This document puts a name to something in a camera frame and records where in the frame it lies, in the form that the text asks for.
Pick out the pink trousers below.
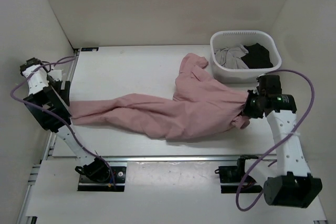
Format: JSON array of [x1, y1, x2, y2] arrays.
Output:
[[70, 53, 250, 141]]

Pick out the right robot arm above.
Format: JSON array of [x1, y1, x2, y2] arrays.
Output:
[[236, 74, 322, 208]]

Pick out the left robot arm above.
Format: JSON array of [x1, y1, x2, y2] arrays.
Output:
[[20, 58, 111, 183]]

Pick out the black garment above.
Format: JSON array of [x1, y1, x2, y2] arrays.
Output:
[[241, 43, 273, 69]]

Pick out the black label strip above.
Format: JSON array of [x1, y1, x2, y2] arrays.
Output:
[[81, 47, 99, 52]]

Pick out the grey garment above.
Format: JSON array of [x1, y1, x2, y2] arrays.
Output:
[[215, 44, 249, 69]]

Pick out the white plastic basket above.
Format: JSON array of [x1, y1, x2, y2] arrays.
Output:
[[209, 30, 282, 83]]

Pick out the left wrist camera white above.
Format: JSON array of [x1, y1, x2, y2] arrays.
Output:
[[48, 69, 63, 81]]

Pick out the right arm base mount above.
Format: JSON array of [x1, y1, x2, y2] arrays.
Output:
[[215, 155, 262, 194]]

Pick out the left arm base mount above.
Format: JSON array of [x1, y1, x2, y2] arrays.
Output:
[[77, 162, 127, 192]]

